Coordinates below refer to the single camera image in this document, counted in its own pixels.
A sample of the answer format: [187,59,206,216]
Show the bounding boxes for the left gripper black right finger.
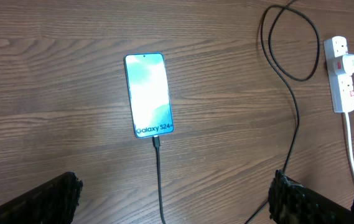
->
[268,170,354,224]

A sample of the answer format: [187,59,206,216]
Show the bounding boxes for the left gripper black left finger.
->
[0,172,83,224]

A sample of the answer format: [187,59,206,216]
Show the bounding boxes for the black USB charging cable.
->
[151,0,354,224]

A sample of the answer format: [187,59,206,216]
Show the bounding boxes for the Galaxy S24 smartphone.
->
[124,53,174,138]

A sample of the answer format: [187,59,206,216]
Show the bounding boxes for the white charger plug adapter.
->
[332,54,354,75]

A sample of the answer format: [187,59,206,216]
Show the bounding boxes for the white power strip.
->
[324,36,354,113]

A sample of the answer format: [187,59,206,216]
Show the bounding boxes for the white power strip cord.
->
[343,111,354,184]

